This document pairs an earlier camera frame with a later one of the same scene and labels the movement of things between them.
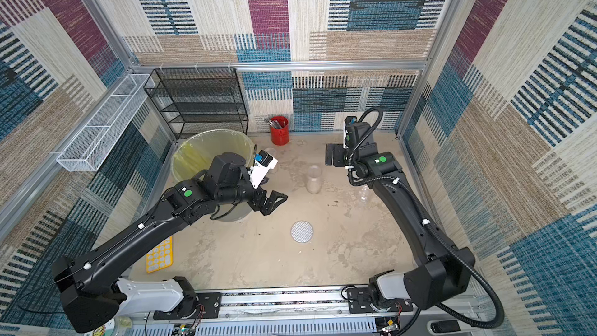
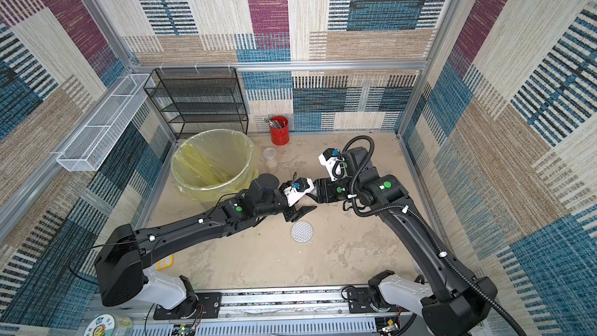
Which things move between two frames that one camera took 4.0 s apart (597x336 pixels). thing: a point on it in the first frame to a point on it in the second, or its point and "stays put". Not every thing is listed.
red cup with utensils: (279, 130) stays put
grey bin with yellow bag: (194, 153) stays put
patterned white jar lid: (301, 231) stays put
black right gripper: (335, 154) to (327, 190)
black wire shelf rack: (198, 99) stays put
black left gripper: (260, 204) to (295, 215)
